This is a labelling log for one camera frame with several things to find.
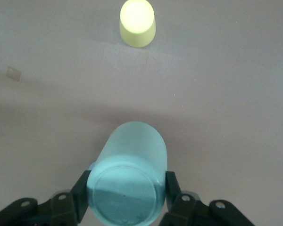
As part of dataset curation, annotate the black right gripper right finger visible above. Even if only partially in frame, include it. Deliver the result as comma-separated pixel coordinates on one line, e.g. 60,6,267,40
158,171,255,226

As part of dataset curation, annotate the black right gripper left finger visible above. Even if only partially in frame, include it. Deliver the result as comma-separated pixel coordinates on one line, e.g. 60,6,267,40
0,169,93,226

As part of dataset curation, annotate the pale green plastic cup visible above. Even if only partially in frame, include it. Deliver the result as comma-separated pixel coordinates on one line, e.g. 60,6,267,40
86,121,168,226

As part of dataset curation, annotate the yellow plastic cup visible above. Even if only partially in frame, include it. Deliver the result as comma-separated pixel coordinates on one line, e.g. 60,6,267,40
119,0,157,48

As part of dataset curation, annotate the brown table cover sheet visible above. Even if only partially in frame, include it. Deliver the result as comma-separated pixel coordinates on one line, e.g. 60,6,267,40
0,0,283,226

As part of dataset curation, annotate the small brown tape square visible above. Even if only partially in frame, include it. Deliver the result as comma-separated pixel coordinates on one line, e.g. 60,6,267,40
5,66,23,82

